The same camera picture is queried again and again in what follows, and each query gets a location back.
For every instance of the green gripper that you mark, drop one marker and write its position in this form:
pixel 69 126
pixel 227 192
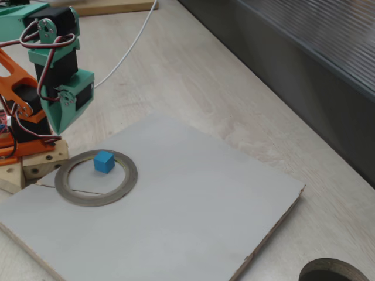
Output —
pixel 67 112

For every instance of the blue cube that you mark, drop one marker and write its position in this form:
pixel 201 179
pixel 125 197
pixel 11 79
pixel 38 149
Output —
pixel 103 164

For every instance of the wooden robot base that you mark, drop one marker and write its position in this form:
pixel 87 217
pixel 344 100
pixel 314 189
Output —
pixel 44 164

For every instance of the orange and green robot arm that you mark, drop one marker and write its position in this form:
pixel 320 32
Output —
pixel 58 19

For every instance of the red controller circuit board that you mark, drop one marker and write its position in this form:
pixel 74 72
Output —
pixel 3 118

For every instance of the long wooden plank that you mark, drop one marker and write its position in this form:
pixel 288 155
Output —
pixel 117 7

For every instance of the grey-topped wooden board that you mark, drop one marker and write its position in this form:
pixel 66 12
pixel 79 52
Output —
pixel 175 219

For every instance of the grey translucent desk partition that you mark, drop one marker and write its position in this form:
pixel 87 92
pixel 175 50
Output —
pixel 307 73

